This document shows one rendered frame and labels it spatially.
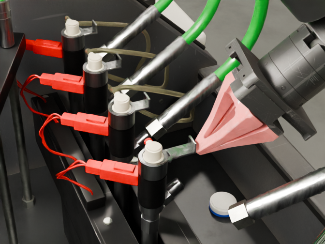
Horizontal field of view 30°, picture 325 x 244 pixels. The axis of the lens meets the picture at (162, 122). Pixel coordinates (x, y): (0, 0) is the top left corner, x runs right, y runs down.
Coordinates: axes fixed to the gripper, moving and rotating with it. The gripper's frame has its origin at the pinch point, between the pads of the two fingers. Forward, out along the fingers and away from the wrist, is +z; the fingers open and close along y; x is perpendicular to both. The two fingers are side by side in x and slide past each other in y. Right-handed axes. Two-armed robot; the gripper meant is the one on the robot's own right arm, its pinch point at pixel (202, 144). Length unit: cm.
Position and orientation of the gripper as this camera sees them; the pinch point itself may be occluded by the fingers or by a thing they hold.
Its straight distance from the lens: 58.9
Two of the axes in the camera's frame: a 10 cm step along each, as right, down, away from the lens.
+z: -7.3, 6.1, 3.2
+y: -6.6, -4.9, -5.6
